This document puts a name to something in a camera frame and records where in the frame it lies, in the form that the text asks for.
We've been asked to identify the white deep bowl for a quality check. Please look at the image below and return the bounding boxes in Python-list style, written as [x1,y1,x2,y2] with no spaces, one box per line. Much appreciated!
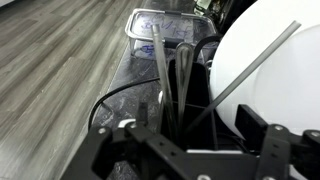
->
[248,23,320,137]

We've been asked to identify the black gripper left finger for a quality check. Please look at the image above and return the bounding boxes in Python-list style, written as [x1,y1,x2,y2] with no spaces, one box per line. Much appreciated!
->
[60,101,193,180]

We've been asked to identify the large white plate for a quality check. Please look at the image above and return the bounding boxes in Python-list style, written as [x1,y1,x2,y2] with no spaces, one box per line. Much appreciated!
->
[209,0,320,138]

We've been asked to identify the black utensil caddy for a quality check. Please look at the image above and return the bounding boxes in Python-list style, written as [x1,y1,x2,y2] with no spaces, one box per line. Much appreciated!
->
[159,58,219,152]

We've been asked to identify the grey thin rod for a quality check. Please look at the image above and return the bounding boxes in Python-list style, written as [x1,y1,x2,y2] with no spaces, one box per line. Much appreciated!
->
[184,20,303,135]

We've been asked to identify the clear lidded storage container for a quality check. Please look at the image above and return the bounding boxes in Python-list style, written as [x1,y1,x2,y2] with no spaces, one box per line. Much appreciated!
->
[124,7,218,62]

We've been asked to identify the thin black cable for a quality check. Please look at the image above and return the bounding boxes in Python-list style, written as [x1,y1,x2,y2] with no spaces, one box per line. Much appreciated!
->
[87,77,162,132]

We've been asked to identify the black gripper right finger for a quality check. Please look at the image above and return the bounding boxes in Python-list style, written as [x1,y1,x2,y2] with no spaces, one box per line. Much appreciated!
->
[234,103,320,180]

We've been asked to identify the grey utensil handles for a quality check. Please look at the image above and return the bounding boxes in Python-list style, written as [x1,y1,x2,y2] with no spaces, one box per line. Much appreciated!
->
[150,23,178,143]

